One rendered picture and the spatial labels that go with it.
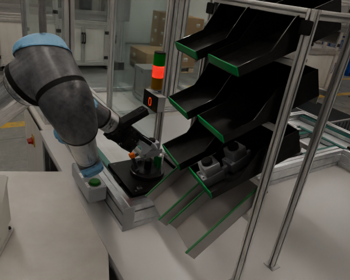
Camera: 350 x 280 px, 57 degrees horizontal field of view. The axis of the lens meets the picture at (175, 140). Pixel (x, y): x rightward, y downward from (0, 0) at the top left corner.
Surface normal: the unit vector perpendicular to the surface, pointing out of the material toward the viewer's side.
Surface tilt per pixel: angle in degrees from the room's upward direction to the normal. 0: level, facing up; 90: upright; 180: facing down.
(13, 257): 0
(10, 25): 90
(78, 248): 0
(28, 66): 68
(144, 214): 90
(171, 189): 45
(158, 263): 0
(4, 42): 90
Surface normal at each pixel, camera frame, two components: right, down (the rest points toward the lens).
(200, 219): -0.56, -0.59
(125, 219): 0.54, 0.42
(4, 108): 0.18, 0.59
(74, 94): 0.56, -0.05
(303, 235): 0.13, -0.90
